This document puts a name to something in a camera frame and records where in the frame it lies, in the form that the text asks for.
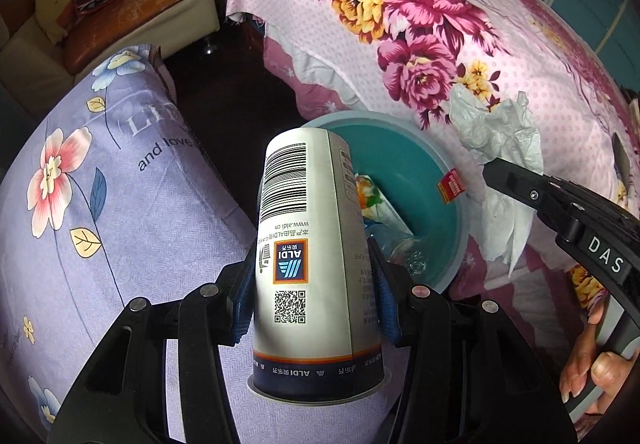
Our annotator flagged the white tissue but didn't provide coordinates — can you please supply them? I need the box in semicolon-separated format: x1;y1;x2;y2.
448;91;544;277

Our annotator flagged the white printed wrapper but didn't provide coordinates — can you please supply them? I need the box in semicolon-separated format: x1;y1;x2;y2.
354;173;388;222

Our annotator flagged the clear plastic water bottle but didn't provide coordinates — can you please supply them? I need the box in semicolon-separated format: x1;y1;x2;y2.
364;224;428;277

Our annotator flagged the white barcode yogurt cup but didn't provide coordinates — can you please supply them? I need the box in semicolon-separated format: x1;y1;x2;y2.
247;128;393;407

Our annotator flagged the beige sofa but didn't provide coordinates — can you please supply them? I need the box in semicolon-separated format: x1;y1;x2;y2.
0;0;221;104

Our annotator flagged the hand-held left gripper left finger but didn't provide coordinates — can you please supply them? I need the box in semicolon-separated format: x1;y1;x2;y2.
47;244;261;444

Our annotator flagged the person's right hand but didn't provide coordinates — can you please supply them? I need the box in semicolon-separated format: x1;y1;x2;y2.
559;296;636;420

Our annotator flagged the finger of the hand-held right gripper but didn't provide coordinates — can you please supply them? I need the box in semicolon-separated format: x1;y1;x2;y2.
482;158;582;238

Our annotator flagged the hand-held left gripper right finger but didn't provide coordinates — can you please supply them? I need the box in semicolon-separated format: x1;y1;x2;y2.
367;236;578;444

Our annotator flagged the yellow pillow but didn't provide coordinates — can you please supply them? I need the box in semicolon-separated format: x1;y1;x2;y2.
35;0;81;44

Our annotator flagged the teal plastic basin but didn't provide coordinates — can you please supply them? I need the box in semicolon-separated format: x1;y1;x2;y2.
299;110;471;292

